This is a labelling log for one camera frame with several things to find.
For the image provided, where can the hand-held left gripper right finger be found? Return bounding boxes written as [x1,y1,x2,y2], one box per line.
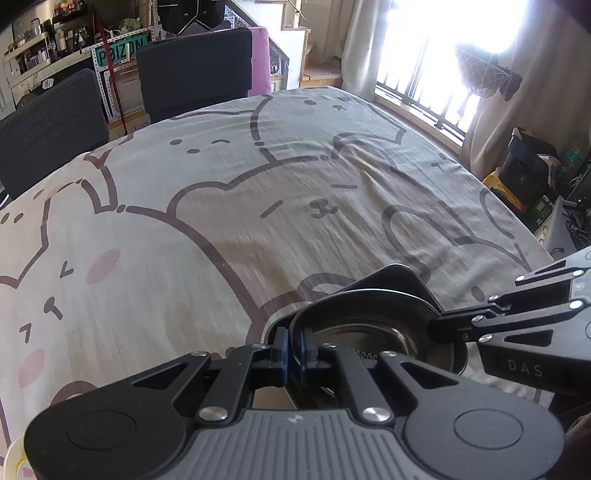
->
[299,327,469,425]

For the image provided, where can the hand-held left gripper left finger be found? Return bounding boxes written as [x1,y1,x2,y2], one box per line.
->
[127,325,292,426]

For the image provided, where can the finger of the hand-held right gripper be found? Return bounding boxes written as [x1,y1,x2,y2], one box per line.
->
[427,307,591,396]
[488,246,591,313]

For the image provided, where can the rectangular steel container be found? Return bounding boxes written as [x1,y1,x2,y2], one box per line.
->
[265,264,470,377]

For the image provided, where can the white floral bowl yellow rim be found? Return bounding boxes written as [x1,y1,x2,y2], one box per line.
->
[4,436,31,480]

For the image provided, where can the green box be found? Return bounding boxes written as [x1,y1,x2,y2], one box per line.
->
[526,194,556,232]

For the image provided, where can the black bag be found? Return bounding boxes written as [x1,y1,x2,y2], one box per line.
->
[501,127,562,214]

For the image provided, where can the beige curtain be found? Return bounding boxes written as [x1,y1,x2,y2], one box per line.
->
[458,0,591,182]
[341,0,394,94]

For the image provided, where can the hanging net basket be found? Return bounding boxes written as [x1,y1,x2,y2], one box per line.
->
[454,44,523,101]

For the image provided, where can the black window railing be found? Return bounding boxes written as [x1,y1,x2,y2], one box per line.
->
[375,28,482,140]

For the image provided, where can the dark blue chair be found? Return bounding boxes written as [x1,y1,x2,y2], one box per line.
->
[0,69,111,197]
[135,28,254,125]

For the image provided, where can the pink chair cover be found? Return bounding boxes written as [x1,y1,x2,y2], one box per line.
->
[249,27,273,97]

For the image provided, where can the red pole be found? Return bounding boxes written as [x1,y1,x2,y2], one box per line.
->
[94,9,133,137]

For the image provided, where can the teal sign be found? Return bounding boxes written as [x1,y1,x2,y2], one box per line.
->
[92,36,151,73]

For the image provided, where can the black vest with white trim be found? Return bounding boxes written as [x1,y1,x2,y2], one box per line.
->
[157,0,227,36]

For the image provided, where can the white cosmetics rack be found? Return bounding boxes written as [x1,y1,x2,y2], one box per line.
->
[4,31,52,77]

